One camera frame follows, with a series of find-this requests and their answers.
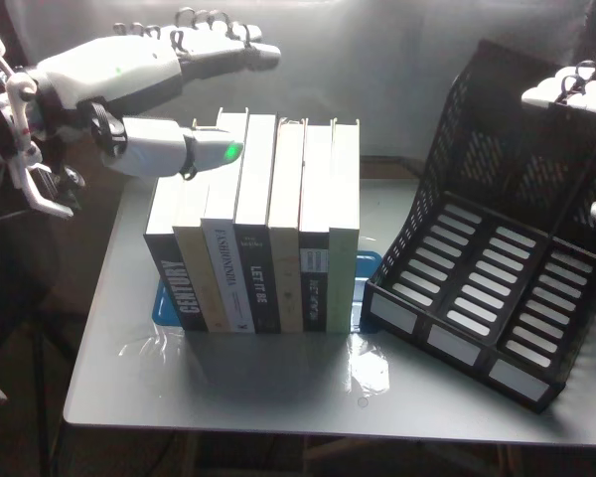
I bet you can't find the white FASHIONPEDIA book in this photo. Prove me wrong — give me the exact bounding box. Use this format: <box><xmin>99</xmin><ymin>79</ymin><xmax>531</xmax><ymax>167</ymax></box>
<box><xmin>201</xmin><ymin>106</ymin><xmax>255</xmax><ymax>334</ymax></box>

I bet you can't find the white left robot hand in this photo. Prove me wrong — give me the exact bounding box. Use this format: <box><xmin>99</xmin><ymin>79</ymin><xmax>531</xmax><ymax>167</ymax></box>
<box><xmin>32</xmin><ymin>7</ymin><xmax>283</xmax><ymax>179</ymax></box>

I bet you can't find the black three-slot file rack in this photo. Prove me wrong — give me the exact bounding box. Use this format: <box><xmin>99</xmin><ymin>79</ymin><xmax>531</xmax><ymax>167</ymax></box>
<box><xmin>361</xmin><ymin>38</ymin><xmax>596</xmax><ymax>414</ymax></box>

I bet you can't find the black LET IT BE book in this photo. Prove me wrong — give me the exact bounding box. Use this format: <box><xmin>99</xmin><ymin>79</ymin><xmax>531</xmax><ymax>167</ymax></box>
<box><xmin>232</xmin><ymin>112</ymin><xmax>282</xmax><ymax>335</ymax></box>

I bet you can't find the white backdrop cloth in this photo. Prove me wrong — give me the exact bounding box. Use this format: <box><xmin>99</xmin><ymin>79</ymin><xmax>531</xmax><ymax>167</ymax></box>
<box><xmin>2</xmin><ymin>0</ymin><xmax>596</xmax><ymax>170</ymax></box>

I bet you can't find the black book with white labels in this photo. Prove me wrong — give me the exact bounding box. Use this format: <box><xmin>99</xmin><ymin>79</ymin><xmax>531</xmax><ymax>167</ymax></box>
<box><xmin>297</xmin><ymin>118</ymin><xmax>337</xmax><ymax>334</ymax></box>

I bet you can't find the black CENTURY book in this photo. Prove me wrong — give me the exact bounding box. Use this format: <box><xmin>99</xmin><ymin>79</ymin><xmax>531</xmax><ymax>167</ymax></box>
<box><xmin>143</xmin><ymin>171</ymin><xmax>210</xmax><ymax>333</ymax></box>

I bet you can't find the pale green book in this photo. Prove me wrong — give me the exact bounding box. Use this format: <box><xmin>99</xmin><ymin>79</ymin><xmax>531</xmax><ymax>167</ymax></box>
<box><xmin>325</xmin><ymin>117</ymin><xmax>362</xmax><ymax>334</ymax></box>

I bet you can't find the cream cover book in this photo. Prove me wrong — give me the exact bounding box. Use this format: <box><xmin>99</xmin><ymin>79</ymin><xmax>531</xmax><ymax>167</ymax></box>
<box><xmin>267</xmin><ymin>117</ymin><xmax>309</xmax><ymax>334</ymax></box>

